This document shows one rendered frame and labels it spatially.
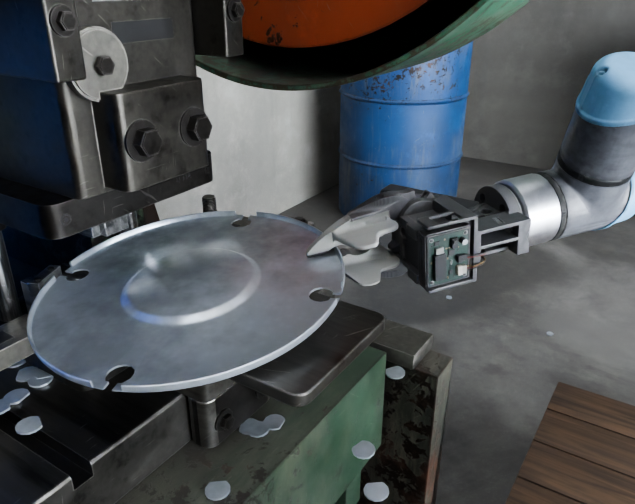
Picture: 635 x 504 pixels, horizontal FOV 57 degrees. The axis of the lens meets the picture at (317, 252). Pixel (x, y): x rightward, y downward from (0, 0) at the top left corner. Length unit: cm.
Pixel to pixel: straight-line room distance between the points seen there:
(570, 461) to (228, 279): 71
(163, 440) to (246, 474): 8
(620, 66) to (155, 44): 41
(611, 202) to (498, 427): 107
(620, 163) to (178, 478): 51
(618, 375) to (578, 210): 134
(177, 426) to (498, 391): 130
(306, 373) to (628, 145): 37
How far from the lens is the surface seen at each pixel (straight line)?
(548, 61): 377
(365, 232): 57
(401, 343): 75
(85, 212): 54
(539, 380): 186
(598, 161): 64
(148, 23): 55
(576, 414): 118
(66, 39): 46
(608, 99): 61
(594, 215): 68
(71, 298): 60
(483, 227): 58
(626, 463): 112
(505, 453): 159
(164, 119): 53
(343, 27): 79
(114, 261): 64
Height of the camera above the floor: 106
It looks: 25 degrees down
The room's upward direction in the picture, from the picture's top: straight up
